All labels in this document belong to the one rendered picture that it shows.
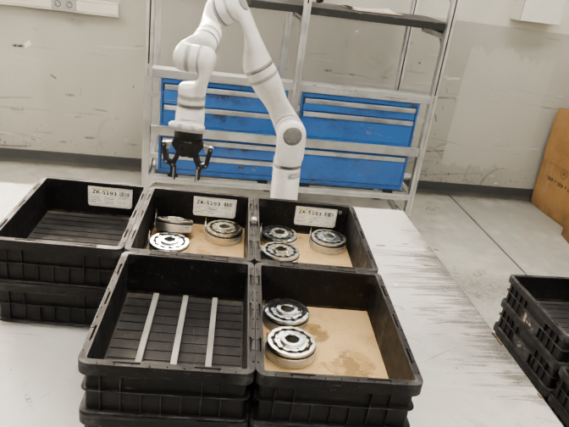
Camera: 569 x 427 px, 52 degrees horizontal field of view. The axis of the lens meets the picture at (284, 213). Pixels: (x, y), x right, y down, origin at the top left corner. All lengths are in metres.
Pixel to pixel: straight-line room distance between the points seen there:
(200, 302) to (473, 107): 3.65
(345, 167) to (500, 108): 1.64
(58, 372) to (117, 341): 0.19
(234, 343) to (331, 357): 0.21
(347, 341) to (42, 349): 0.69
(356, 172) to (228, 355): 2.56
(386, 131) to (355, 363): 2.51
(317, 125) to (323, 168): 0.27
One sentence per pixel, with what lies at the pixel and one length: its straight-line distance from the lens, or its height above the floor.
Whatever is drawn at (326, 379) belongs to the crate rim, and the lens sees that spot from 1.05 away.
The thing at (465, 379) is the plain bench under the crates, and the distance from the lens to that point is 1.55.
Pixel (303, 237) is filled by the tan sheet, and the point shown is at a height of 0.83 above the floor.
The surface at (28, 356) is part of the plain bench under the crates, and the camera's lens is 1.46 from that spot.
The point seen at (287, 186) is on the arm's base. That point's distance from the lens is 1.91.
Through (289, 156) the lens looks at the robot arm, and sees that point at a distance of 1.87.
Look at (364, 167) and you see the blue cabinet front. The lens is 3.67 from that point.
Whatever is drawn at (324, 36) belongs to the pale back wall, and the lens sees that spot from 4.30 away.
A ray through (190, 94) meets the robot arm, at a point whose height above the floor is 1.24.
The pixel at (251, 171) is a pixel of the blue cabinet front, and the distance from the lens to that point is 3.56.
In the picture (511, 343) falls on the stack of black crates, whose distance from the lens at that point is 2.39.
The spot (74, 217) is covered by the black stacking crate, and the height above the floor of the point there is 0.83.
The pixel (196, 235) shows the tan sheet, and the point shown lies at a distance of 1.68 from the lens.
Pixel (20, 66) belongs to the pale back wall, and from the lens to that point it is 4.44.
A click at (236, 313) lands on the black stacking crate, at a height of 0.83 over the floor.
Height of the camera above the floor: 1.58
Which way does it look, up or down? 24 degrees down
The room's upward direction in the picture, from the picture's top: 8 degrees clockwise
